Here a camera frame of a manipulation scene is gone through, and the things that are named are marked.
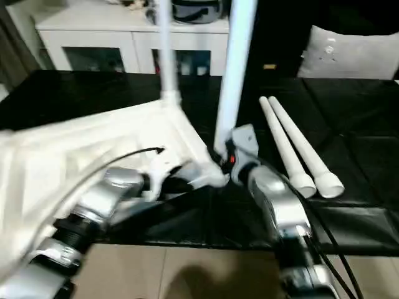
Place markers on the white plastic table leg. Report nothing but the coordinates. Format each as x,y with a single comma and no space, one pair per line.
233,78
168,46
307,146
286,146

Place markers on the white plastic table top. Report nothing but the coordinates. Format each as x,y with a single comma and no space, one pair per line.
78,155

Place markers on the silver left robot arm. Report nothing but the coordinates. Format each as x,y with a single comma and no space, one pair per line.
93,199

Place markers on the small white cup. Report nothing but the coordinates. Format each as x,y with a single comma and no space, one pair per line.
202,71

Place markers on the tall white jar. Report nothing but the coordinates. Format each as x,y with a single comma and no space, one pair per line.
184,69

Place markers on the small yellow label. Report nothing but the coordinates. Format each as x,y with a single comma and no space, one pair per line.
270,66

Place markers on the black work mat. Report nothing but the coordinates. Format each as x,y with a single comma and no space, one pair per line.
343,124

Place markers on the black tall furniture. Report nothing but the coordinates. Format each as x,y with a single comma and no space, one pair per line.
280,31

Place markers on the grey printed cushion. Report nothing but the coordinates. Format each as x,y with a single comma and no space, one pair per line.
349,56

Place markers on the dark crumpled cloth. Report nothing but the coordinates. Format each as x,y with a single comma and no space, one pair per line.
151,15

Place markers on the white glass-door cabinet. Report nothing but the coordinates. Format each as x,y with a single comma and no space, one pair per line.
93,34

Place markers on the grey curtain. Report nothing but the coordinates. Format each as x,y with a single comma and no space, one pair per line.
15,37

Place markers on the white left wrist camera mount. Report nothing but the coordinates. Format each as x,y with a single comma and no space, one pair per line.
159,174

